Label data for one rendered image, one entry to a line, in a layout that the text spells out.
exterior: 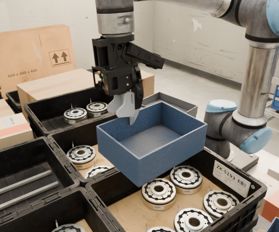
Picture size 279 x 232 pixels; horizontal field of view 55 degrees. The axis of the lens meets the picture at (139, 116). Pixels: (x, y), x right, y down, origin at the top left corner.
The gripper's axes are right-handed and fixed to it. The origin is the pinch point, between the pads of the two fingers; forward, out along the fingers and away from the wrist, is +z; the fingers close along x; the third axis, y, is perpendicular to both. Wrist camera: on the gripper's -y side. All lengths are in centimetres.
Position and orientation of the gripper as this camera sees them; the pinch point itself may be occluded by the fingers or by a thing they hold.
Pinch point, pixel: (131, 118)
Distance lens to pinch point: 65.1
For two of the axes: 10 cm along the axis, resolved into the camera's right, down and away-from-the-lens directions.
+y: -7.9, 3.0, -5.3
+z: 0.6, 9.1, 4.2
